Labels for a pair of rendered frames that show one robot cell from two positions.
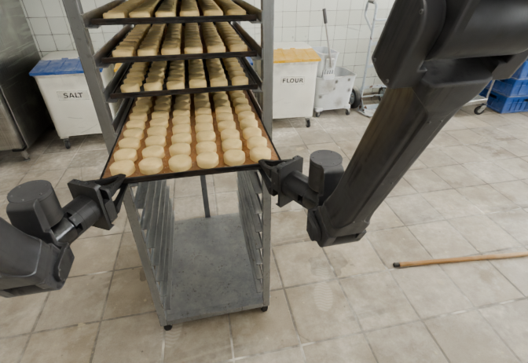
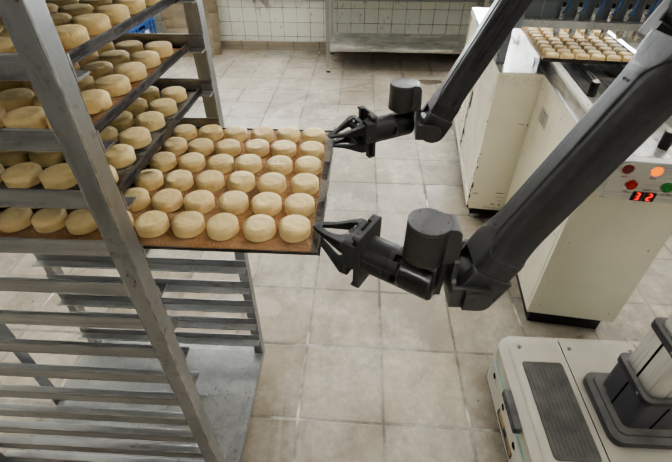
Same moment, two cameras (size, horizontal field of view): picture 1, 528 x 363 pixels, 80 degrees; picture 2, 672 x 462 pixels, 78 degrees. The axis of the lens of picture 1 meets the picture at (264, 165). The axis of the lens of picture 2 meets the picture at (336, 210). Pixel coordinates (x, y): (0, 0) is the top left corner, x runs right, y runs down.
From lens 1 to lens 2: 0.87 m
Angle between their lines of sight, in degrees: 60
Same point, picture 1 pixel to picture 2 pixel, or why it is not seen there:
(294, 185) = (385, 125)
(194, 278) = not seen: hidden behind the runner
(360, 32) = not seen: outside the picture
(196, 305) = (228, 436)
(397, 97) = not seen: outside the picture
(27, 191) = (431, 222)
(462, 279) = not seen: hidden behind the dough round
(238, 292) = (235, 378)
